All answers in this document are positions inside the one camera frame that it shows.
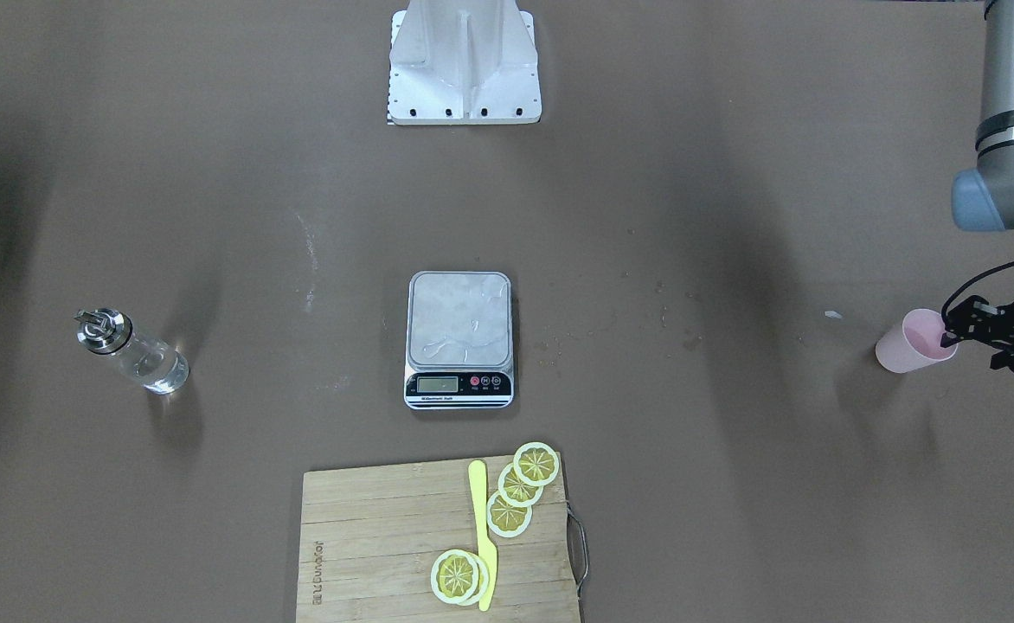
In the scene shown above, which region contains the pink plastic cup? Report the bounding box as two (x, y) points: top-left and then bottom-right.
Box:
(874, 309), (959, 374)

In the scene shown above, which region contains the glass sauce bottle metal spout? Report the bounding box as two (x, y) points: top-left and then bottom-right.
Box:
(74, 307), (190, 395)

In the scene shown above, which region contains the digital kitchen scale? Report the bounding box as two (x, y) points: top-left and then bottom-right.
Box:
(403, 271), (516, 410)

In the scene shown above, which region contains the lemon slice top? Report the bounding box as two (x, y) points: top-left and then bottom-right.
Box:
(512, 441), (560, 486)

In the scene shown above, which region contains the yellow plastic knife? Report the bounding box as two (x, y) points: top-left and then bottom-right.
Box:
(467, 459), (498, 612)

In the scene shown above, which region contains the lemon slice front pair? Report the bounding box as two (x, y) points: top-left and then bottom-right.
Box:
(429, 549), (491, 607)

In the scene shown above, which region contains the bamboo cutting board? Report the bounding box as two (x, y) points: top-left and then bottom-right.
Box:
(296, 459), (587, 622)

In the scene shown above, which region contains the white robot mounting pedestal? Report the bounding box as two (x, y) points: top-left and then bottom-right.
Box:
(386, 1), (542, 126)

